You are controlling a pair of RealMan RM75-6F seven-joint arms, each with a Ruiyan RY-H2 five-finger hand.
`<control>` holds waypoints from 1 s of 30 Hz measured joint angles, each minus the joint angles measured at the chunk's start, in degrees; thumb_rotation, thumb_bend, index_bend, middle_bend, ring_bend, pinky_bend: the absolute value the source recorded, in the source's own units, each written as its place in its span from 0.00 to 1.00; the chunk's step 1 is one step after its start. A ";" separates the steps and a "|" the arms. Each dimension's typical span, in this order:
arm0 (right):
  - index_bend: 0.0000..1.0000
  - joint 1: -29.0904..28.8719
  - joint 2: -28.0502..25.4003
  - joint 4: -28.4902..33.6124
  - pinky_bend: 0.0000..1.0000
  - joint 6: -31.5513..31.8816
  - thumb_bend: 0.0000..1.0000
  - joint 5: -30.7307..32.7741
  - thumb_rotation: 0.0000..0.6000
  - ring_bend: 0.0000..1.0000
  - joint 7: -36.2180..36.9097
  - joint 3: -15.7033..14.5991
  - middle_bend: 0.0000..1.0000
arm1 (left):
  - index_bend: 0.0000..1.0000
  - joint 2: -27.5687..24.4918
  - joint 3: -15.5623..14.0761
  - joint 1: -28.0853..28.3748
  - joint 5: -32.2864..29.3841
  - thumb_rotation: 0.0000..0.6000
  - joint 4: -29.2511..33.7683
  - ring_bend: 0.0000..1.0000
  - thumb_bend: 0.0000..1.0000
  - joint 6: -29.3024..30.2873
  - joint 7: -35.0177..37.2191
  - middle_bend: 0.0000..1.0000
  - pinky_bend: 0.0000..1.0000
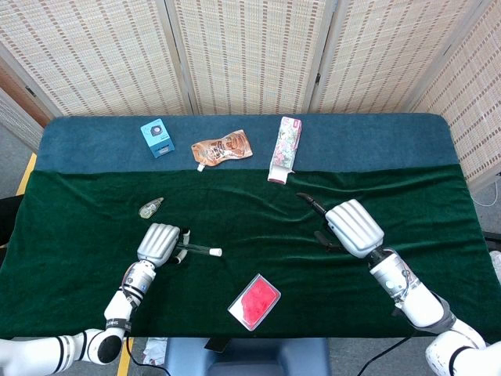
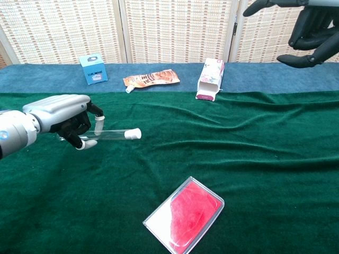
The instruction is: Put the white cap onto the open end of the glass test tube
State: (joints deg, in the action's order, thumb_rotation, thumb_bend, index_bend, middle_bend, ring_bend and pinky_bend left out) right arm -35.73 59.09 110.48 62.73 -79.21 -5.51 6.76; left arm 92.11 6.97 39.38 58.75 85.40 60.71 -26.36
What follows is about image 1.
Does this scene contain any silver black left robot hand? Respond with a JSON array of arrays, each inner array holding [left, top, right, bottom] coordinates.
[[136, 222, 192, 268]]

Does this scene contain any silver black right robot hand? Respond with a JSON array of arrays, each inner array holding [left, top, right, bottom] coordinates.
[[296, 192, 385, 259]]

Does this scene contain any clear glass test tube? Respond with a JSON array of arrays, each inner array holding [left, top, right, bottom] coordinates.
[[175, 241, 214, 256]]

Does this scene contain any blue table cloth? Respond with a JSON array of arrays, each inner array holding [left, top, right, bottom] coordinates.
[[35, 113, 460, 174]]

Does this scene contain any green velvet cloth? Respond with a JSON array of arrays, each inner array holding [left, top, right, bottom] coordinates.
[[0, 164, 492, 341]]

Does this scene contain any blue cardboard box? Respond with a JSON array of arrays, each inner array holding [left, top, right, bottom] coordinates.
[[140, 118, 176, 159]]

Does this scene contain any floral pink white carton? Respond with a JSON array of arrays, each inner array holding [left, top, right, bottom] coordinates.
[[267, 116, 304, 184]]

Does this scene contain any crumpled white paper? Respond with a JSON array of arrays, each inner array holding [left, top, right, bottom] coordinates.
[[141, 337, 169, 363]]

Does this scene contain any orange spout pouch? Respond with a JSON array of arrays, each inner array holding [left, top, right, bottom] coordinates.
[[190, 129, 254, 172]]

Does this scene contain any clear case with red card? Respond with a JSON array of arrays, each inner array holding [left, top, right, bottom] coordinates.
[[227, 273, 282, 333]]

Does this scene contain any blue robot torso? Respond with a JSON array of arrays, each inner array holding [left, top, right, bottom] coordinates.
[[164, 336, 333, 376]]

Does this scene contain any woven folding screen panel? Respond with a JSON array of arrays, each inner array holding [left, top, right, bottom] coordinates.
[[164, 0, 337, 116], [0, 0, 195, 118], [0, 88, 45, 152], [409, 0, 501, 189], [308, 0, 481, 114]]

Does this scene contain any black cable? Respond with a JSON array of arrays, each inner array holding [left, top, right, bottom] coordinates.
[[358, 334, 412, 376], [124, 336, 165, 367]]

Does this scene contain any white cable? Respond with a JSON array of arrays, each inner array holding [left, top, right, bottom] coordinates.
[[471, 190, 499, 208]]

